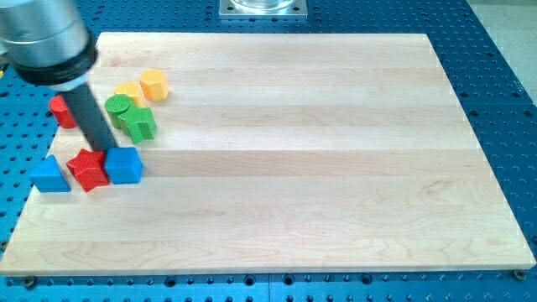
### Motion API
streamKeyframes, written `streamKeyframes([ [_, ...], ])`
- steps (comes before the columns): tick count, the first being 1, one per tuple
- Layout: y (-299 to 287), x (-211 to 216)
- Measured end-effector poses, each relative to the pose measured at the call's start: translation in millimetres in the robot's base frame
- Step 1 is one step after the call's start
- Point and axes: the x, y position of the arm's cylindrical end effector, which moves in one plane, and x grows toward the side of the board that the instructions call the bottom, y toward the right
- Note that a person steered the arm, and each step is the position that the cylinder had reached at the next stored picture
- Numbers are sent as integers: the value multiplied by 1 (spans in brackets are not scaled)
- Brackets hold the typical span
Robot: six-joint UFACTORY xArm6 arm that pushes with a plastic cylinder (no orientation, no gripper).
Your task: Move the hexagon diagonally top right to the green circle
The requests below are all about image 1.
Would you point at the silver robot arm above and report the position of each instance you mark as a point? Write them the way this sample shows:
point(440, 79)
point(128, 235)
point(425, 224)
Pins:
point(47, 42)

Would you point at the yellow hexagon block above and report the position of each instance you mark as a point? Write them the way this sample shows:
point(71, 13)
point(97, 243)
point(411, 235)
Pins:
point(154, 84)

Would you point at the light wooden board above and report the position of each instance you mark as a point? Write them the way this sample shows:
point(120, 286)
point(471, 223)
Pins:
point(282, 153)

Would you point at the blue cube block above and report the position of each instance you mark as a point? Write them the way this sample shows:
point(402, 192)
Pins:
point(123, 165)

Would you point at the yellow pentagon block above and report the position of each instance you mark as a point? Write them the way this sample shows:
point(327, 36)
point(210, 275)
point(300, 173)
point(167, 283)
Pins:
point(134, 91)

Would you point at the green cylinder block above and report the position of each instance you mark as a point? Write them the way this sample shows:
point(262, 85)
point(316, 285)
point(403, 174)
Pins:
point(115, 106)

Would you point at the red star block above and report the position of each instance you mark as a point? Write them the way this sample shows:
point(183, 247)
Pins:
point(88, 168)

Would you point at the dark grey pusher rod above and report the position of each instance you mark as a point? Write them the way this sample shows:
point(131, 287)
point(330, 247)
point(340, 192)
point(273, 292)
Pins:
point(89, 117)

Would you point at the red cylinder block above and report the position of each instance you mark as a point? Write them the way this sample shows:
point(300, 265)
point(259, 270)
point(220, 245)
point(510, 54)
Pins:
point(61, 112)

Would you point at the blue triangle block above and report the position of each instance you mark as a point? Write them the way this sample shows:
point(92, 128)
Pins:
point(47, 177)

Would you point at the brass screw front left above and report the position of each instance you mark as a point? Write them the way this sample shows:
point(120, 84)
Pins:
point(29, 282)

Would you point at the brass screw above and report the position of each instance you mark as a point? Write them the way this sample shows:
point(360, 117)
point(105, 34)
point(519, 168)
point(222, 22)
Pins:
point(29, 282)
point(519, 275)

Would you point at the brass screw front right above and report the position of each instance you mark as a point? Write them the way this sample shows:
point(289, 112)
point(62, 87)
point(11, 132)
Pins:
point(519, 275)

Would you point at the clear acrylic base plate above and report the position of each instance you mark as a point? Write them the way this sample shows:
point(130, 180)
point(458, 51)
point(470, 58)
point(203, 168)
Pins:
point(262, 9)

